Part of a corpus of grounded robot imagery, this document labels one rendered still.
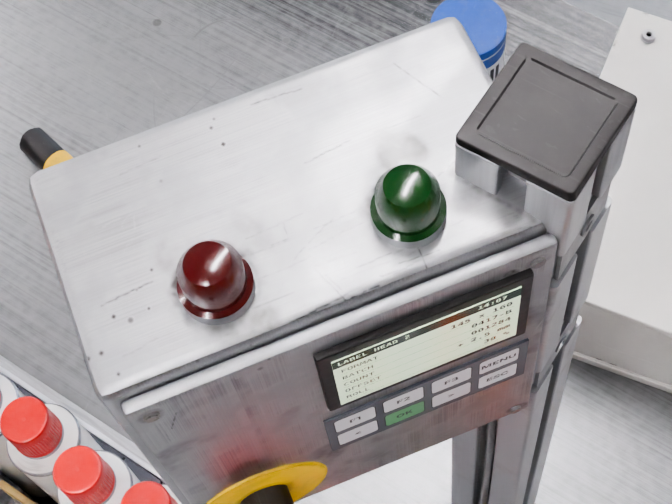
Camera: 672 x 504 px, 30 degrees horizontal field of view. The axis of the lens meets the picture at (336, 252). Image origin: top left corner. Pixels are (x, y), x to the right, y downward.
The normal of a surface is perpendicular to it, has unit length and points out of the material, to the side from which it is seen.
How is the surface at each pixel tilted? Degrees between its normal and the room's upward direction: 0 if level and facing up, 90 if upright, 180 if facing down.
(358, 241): 0
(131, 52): 0
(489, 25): 0
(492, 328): 90
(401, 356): 90
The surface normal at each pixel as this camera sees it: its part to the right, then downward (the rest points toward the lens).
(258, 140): -0.08, -0.43
